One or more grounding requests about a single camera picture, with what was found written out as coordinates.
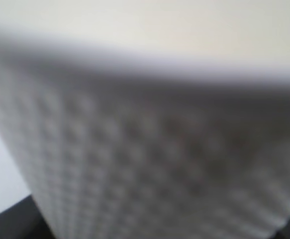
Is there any white paper cup green logo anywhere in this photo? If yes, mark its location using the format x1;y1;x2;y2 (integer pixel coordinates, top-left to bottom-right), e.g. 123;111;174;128
0;0;290;239

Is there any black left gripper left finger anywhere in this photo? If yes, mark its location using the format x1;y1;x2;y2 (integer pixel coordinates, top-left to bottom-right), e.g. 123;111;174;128
0;196;54;239

